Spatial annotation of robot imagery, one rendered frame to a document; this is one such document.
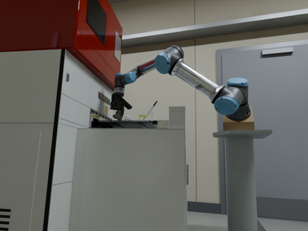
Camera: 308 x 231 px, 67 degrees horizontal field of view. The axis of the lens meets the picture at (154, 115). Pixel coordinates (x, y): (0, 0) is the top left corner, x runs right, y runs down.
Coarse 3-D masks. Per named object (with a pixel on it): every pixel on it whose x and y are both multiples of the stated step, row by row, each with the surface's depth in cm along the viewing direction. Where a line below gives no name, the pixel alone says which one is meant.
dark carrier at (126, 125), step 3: (105, 123) 166; (108, 123) 166; (114, 123) 165; (117, 123) 165; (120, 123) 164; (123, 123) 164; (126, 123) 164; (129, 123) 163; (132, 123) 163; (135, 123) 163; (144, 123) 162; (147, 123) 161; (150, 123) 161; (114, 126) 182; (123, 126) 181; (126, 126) 181; (129, 126) 180; (132, 126) 180; (135, 126) 179; (138, 126) 179; (141, 126) 179; (147, 126) 178; (150, 126) 177; (153, 126) 177
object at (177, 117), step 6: (174, 108) 135; (180, 108) 135; (174, 114) 135; (180, 114) 134; (174, 120) 134; (180, 120) 134; (186, 120) 182; (174, 126) 133; (180, 126) 133; (186, 126) 181; (186, 132) 179
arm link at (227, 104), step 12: (168, 48) 136; (156, 60) 133; (168, 60) 128; (180, 60) 130; (168, 72) 133; (180, 72) 130; (192, 72) 128; (192, 84) 129; (204, 84) 126; (216, 84) 127; (216, 96) 123; (228, 96) 120; (240, 96) 124; (216, 108) 125; (228, 108) 121
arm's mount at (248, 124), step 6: (252, 114) 140; (228, 120) 140; (234, 120) 138; (246, 120) 136; (252, 120) 135; (228, 126) 138; (234, 126) 137; (240, 126) 136; (246, 126) 135; (252, 126) 134
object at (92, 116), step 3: (90, 114) 154; (93, 114) 156; (90, 117) 153; (93, 117) 156; (96, 117) 161; (99, 117) 167; (90, 120) 153; (90, 123) 153; (90, 126) 152; (93, 126) 156; (96, 126) 161; (99, 126) 167; (111, 126) 196
